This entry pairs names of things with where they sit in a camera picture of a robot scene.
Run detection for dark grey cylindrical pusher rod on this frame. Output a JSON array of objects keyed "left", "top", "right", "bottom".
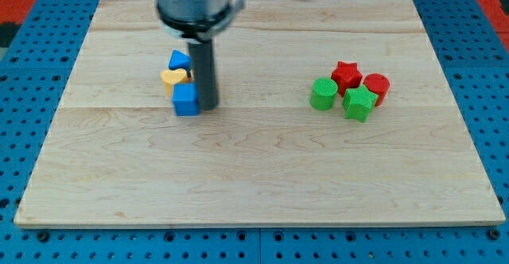
[{"left": 188, "top": 40, "right": 219, "bottom": 111}]

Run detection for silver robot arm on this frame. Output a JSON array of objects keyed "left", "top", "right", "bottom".
[{"left": 156, "top": 0, "right": 245, "bottom": 111}]

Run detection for yellow heart block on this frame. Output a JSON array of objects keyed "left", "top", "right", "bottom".
[{"left": 160, "top": 68, "right": 189, "bottom": 96}]

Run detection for blue triangle block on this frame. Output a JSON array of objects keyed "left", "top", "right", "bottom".
[{"left": 168, "top": 49, "right": 191, "bottom": 72}]

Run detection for blue cube block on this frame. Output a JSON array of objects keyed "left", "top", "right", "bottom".
[{"left": 172, "top": 83, "right": 200, "bottom": 116}]

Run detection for wooden board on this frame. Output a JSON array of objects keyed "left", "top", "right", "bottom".
[{"left": 14, "top": 0, "right": 506, "bottom": 229}]

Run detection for green cylinder block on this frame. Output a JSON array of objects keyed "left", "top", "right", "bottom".
[{"left": 309, "top": 77, "right": 338, "bottom": 111}]

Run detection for red star block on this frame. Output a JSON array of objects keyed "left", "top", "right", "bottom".
[{"left": 331, "top": 60, "right": 363, "bottom": 97}]

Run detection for green star block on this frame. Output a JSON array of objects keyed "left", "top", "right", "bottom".
[{"left": 342, "top": 85, "right": 379, "bottom": 122}]

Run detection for red cylinder block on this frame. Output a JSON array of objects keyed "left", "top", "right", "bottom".
[{"left": 363, "top": 73, "right": 390, "bottom": 107}]

